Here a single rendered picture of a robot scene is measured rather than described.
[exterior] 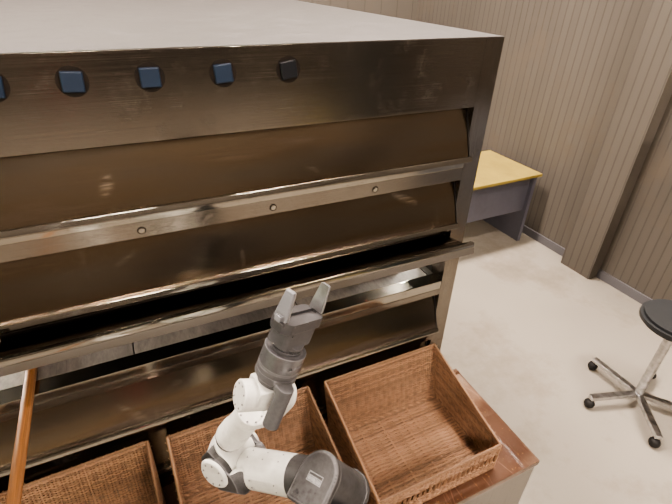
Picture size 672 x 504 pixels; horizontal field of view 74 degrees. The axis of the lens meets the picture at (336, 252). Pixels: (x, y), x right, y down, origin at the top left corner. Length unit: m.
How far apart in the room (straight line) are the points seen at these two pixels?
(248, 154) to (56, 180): 0.47
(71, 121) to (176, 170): 0.26
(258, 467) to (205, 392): 0.66
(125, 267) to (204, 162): 0.37
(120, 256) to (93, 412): 0.58
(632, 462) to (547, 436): 0.44
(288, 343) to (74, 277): 0.72
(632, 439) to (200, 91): 2.95
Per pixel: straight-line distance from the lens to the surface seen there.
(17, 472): 1.44
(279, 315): 0.83
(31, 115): 1.22
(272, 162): 1.32
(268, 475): 1.09
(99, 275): 1.39
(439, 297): 1.97
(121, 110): 1.21
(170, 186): 1.27
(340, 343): 1.82
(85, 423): 1.74
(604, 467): 3.09
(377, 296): 1.78
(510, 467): 2.13
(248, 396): 0.94
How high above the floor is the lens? 2.26
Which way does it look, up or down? 32 degrees down
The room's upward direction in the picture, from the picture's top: 2 degrees clockwise
